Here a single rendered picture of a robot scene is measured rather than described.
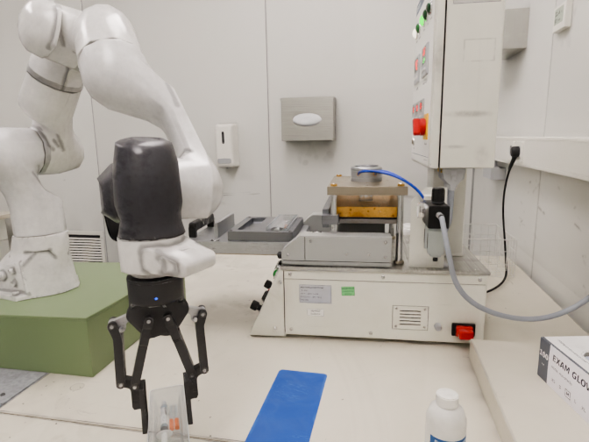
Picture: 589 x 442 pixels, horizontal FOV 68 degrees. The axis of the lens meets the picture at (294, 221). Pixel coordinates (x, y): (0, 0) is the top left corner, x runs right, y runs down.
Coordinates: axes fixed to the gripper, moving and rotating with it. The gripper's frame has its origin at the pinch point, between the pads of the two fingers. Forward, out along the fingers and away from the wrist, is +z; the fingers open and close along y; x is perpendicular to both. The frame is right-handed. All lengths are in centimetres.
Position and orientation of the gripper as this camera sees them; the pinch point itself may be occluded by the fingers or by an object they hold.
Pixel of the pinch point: (166, 404)
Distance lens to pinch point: 71.9
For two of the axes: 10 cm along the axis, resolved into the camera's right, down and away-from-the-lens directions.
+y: -9.6, 0.8, -2.8
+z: 0.3, 9.8, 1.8
